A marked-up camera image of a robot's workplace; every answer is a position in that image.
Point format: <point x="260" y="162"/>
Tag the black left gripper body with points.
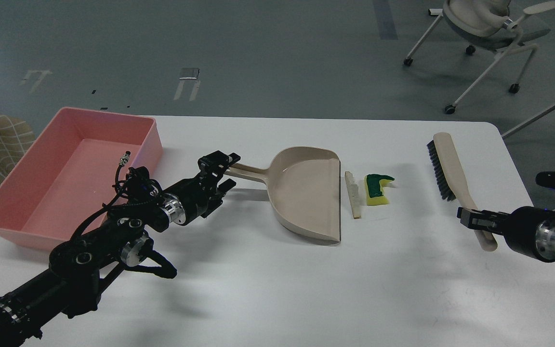
<point x="191" y="198"/>

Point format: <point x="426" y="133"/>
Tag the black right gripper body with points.
<point x="529" y="231"/>

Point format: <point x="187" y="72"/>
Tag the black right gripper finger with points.
<point x="482" y="220"/>

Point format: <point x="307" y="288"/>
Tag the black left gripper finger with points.
<point x="216" y="163"/>
<point x="226" y="186"/>

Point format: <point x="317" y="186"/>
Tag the beige hand brush black bristles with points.
<point x="448" y="170"/>

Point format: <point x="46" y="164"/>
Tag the beige plastic dustpan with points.
<point x="304" y="188"/>

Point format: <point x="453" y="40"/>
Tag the white bread slice piece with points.
<point x="353" y="195"/>

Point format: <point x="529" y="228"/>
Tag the yellow green sponge piece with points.
<point x="374" y="188"/>

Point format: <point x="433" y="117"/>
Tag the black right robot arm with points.
<point x="528" y="230"/>

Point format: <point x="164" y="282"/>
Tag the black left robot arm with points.
<point x="111" y="241"/>

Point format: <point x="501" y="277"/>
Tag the pink plastic bin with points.
<point x="69" y="172"/>

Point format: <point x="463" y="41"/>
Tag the silver floor plate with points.
<point x="189" y="73"/>

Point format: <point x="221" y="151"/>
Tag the white office chair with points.
<point x="494" y="25"/>

